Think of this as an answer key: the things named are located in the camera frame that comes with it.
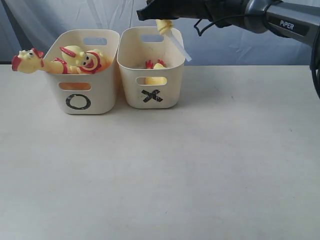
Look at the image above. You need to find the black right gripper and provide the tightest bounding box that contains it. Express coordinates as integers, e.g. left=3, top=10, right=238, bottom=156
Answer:
left=136, top=0, right=208, bottom=21

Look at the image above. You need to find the detached chicken head with tube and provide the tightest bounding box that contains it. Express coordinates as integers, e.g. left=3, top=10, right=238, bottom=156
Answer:
left=155, top=19, right=192, bottom=62

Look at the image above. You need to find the headless rubber chicken body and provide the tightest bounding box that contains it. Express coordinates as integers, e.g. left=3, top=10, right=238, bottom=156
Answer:
left=144, top=59, right=168, bottom=86

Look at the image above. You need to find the whole yellow rubber chicken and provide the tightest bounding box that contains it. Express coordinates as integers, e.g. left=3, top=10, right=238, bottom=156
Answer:
left=11, top=47, right=82, bottom=74

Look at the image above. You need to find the cream bin marked X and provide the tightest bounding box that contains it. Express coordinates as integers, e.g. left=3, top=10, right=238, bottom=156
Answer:
left=117, top=26, right=185, bottom=109

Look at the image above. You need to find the cream bin marked O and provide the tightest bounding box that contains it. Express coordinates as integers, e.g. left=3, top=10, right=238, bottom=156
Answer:
left=44, top=29, right=121, bottom=115

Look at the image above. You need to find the blue backdrop cloth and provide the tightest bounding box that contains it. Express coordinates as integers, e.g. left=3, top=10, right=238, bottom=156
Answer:
left=0, top=0, right=311, bottom=65

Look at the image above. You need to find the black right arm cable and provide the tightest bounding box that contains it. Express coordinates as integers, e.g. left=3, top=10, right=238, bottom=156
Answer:
left=193, top=13, right=320, bottom=100

